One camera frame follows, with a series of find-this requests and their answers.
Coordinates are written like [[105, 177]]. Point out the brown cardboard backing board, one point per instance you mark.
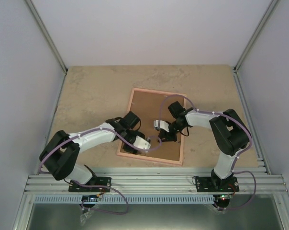
[[151, 105]]

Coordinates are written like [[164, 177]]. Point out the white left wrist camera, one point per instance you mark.
[[141, 144]]

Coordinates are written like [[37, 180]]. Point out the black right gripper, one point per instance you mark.
[[171, 137]]

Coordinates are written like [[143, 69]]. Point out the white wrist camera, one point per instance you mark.
[[161, 125], [141, 144]]

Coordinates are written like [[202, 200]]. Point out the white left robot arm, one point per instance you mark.
[[60, 154]]

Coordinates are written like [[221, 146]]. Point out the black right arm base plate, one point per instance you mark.
[[215, 184]]

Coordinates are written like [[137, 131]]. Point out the aluminium rail platform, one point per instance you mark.
[[163, 180]]

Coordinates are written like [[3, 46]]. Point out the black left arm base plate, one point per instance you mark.
[[98, 185]]

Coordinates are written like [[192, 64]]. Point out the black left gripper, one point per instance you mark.
[[129, 149]]

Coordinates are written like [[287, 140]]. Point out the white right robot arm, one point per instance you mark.
[[230, 133]]

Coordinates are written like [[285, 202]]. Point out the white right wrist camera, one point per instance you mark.
[[161, 125]]

